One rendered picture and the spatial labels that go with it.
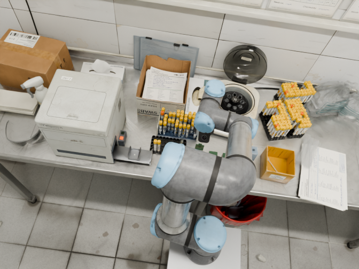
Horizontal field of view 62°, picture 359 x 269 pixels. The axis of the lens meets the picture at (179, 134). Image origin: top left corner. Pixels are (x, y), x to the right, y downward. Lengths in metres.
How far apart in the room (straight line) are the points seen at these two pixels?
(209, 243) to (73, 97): 0.76
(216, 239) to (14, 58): 1.24
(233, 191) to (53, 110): 0.82
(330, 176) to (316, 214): 0.97
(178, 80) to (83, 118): 0.62
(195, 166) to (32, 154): 1.01
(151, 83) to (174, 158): 0.96
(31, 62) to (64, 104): 0.42
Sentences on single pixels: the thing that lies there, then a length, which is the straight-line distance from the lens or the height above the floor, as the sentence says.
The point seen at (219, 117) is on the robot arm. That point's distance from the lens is 1.04.
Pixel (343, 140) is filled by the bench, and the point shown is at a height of 0.87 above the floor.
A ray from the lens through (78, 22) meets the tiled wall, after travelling 1.69.
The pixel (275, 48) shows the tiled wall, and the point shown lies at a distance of 1.64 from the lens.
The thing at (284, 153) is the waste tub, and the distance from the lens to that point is 1.51.
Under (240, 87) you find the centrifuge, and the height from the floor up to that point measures 0.99.
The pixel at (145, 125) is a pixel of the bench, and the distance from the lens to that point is 1.52.
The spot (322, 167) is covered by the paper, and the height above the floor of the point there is 0.89.
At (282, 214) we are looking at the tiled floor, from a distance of 2.45.
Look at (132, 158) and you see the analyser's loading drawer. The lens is 1.39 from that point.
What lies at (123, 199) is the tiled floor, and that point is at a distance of 2.28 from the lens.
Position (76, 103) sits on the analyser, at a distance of 1.26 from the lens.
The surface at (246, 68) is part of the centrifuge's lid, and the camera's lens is 1.64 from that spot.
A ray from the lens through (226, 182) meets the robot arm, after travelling 0.67.
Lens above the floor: 2.17
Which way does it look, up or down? 59 degrees down
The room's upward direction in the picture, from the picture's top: 10 degrees clockwise
